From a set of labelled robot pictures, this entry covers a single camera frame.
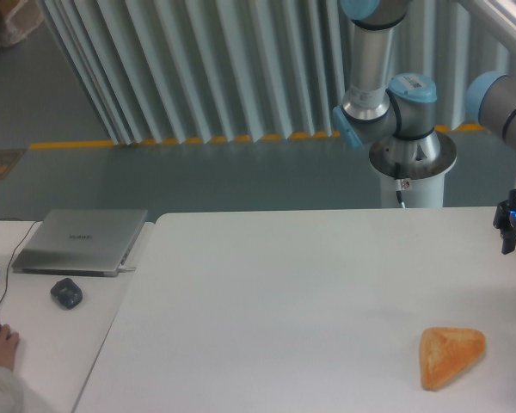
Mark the orange triangular bread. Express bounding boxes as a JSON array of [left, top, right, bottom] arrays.
[[419, 327, 487, 391]]

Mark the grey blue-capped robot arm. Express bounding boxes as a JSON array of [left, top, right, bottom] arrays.
[[333, 1, 516, 254]]

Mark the white sleeved forearm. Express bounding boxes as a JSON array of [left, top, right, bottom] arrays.
[[0, 367, 52, 412]]

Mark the white folding partition screen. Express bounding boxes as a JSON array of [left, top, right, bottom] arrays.
[[37, 0, 516, 146]]

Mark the silver closed laptop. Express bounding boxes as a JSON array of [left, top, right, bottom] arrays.
[[12, 209, 148, 277]]

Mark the dark earbuds case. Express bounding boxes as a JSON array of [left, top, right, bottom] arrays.
[[50, 278, 83, 310]]

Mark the clear plastic bag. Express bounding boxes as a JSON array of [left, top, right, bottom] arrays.
[[0, 0, 44, 48]]

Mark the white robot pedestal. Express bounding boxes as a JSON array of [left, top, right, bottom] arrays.
[[369, 131, 457, 208]]

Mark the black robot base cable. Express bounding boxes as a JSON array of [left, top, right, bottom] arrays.
[[392, 161, 408, 210]]

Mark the black mouse cable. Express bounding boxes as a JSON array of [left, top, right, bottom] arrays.
[[0, 218, 42, 322]]

